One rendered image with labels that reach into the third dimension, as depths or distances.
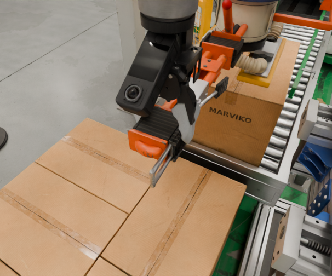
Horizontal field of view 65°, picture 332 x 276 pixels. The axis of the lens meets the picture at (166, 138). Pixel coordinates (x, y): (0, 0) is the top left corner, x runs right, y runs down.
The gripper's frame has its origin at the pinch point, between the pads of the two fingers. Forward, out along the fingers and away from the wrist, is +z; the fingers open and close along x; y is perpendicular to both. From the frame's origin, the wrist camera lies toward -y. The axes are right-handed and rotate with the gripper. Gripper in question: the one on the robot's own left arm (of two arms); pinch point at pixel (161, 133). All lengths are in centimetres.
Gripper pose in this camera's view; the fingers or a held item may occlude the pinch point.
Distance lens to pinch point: 46.4
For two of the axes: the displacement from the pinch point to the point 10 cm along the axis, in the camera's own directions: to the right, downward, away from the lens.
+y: 4.6, -6.3, 6.3
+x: -8.9, -3.3, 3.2
